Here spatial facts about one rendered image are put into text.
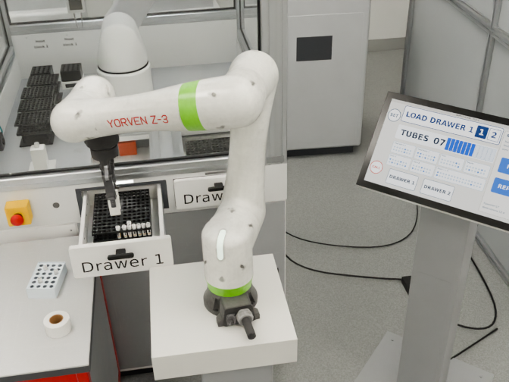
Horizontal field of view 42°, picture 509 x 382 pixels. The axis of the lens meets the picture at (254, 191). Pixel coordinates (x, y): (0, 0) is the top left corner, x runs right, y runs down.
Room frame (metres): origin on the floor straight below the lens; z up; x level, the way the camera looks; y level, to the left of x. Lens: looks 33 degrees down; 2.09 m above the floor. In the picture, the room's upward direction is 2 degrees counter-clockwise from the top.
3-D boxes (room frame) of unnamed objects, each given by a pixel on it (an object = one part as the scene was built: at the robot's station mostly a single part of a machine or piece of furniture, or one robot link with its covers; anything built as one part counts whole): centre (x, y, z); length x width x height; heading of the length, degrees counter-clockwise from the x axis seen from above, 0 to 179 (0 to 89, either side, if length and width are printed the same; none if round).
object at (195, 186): (1.86, 0.12, 0.87); 0.29 x 0.02 x 0.11; 98
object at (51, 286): (1.53, 0.63, 0.78); 0.12 x 0.08 x 0.04; 178
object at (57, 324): (1.34, 0.56, 0.78); 0.07 x 0.07 x 0.04
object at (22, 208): (1.75, 0.76, 0.88); 0.07 x 0.05 x 0.07; 98
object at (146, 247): (1.52, 0.39, 0.87); 0.29 x 0.02 x 0.11; 98
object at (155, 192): (1.72, 0.42, 0.86); 0.40 x 0.26 x 0.06; 8
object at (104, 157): (1.61, 0.41, 1.16); 0.08 x 0.07 x 0.09; 8
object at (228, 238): (1.38, 0.07, 0.99); 0.16 x 0.13 x 0.19; 166
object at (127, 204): (1.72, 0.42, 0.87); 0.22 x 0.18 x 0.06; 8
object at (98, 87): (1.59, 0.42, 1.33); 0.13 x 0.11 x 0.14; 167
